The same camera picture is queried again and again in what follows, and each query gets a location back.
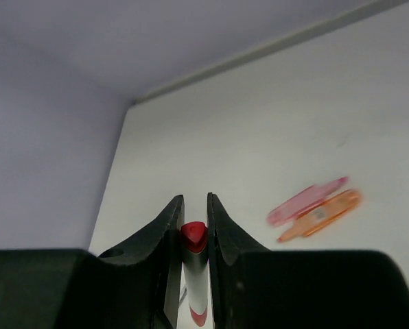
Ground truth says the white marker red cap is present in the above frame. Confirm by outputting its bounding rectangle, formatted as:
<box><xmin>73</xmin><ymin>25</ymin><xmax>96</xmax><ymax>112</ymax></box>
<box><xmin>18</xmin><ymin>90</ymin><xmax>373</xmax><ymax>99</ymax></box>
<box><xmin>180</xmin><ymin>221</ymin><xmax>209</xmax><ymax>327</ymax></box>

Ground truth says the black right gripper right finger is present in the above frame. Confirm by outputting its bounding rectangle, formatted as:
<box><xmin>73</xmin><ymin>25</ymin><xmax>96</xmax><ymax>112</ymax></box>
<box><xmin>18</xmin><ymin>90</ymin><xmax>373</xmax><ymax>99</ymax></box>
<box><xmin>207</xmin><ymin>193</ymin><xmax>409</xmax><ymax>328</ymax></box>

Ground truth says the pink highlighter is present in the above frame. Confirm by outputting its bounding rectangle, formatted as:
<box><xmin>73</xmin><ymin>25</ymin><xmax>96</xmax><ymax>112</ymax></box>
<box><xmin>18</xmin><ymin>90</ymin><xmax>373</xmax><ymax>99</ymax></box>
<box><xmin>266</xmin><ymin>176</ymin><xmax>349</xmax><ymax>227</ymax></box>

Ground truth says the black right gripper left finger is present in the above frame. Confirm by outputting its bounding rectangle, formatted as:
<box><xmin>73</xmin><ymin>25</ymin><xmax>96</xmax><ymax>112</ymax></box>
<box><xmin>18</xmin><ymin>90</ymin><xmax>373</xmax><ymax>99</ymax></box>
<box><xmin>0</xmin><ymin>195</ymin><xmax>184</xmax><ymax>328</ymax></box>

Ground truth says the orange highlighter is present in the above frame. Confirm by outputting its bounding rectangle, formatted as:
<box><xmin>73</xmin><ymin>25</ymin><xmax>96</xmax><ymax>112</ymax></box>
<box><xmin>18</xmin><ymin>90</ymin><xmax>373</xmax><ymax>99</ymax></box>
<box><xmin>277</xmin><ymin>189</ymin><xmax>362</xmax><ymax>243</ymax></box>

